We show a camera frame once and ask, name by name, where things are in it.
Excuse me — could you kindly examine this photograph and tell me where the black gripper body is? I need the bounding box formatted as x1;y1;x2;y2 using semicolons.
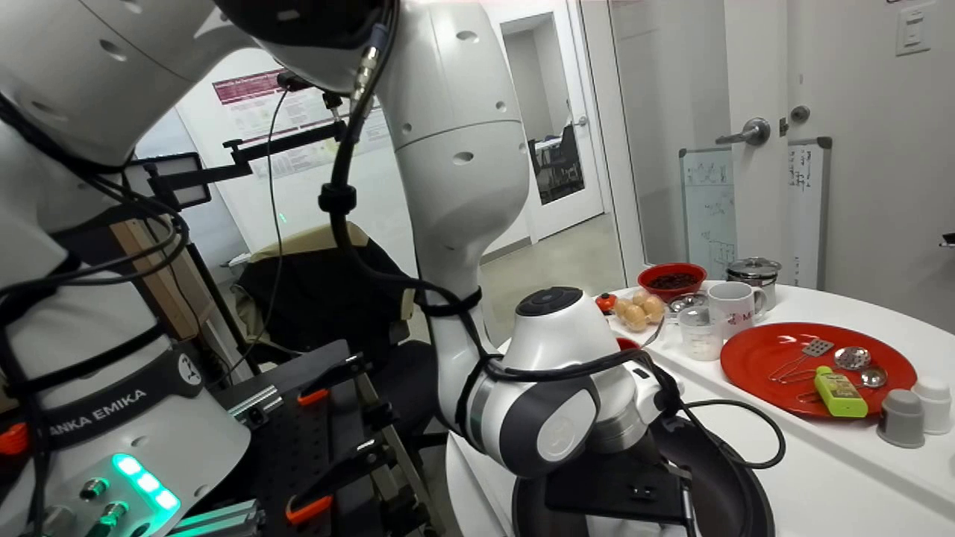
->
544;435;702;537

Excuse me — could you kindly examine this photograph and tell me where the white door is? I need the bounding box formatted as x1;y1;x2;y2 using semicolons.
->
610;0;790;293

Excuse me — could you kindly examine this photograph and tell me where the white ceramic mug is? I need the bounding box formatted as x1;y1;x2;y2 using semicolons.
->
702;278;771;336

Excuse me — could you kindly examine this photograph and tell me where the orange-handled black clamp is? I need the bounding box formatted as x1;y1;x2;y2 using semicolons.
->
281;435;398;530
0;420;32;460
293;351;381;412

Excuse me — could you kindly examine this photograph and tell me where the grey ribbed block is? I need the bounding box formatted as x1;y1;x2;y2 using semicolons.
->
219;381;290;429

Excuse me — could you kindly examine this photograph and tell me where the clear drinking glass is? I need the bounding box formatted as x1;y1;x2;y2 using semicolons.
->
678;314;726;365

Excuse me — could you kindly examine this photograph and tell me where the lime green small package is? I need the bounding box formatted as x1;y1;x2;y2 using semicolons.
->
813;365;872;420

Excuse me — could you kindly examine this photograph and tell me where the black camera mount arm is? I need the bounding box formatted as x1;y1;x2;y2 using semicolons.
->
220;116;351;171

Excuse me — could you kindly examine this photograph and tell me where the small white cup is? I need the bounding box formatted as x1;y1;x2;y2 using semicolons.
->
877;387;929;451
914;378;955;439

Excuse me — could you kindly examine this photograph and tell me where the black fabric bundle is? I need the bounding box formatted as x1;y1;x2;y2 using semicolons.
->
235;236;422;360

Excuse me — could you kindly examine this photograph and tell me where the steel canister with lid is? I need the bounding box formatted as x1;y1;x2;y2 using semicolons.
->
726;254;786;293

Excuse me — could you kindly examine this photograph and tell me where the red bowl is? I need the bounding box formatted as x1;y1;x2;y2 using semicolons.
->
635;260;710;307

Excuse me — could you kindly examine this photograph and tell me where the silver door lever handle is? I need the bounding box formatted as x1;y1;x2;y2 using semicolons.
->
713;116;772;148

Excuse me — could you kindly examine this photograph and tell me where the black robot table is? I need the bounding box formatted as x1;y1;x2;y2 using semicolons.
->
168;336;460;537

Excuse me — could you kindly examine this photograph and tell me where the white light switch plate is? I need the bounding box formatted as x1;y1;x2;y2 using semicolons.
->
893;0;938;60

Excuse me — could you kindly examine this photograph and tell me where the pink wall sign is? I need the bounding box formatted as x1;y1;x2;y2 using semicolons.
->
208;69;286;107

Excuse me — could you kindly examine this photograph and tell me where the small leaning whiteboard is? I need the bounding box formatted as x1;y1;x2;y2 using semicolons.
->
678;145;741;283
786;135;833;293

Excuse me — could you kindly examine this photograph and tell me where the wooden board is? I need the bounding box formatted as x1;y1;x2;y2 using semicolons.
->
108;217;257;384

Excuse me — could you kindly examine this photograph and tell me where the dark frying pan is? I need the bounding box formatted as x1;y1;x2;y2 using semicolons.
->
510;412;780;537

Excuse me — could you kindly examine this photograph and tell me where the red round plate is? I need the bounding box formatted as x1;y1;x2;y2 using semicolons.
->
719;320;918;426

